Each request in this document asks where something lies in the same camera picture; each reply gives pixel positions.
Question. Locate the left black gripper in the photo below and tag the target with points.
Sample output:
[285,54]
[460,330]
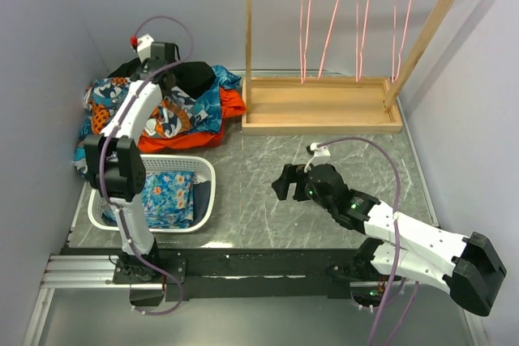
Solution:
[144,65]

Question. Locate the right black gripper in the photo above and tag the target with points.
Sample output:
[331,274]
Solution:
[292,173]

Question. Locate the pink wire hanger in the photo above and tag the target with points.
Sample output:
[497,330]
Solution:
[304,27]
[328,38]
[360,36]
[398,46]

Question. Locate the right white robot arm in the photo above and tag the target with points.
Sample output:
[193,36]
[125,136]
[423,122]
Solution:
[467,268]

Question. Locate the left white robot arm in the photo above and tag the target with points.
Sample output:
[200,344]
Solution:
[115,167]

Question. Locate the wooden hanger rack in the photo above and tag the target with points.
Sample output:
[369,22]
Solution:
[281,105]

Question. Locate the black garment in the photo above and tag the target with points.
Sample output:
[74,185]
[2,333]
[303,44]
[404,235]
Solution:
[194,78]

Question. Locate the orange garment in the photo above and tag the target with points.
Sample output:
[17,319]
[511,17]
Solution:
[194,135]

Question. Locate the white laundry basket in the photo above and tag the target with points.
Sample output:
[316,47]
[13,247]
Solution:
[203,170]

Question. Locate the dark navy garment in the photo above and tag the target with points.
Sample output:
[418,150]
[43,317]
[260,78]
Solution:
[201,197]

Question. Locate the blue floral garment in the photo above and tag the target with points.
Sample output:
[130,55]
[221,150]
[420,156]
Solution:
[168,199]

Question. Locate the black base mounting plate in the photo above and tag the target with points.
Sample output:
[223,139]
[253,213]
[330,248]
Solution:
[227,273]

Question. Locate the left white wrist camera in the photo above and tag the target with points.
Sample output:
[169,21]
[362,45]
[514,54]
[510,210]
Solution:
[142,46]

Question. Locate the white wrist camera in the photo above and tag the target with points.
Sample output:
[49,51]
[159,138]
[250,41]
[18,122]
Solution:
[142,46]
[318,155]

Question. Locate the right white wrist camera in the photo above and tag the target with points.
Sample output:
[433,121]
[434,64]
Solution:
[318,155]

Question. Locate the aluminium rail frame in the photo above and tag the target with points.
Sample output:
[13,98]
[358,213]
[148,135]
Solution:
[80,264]

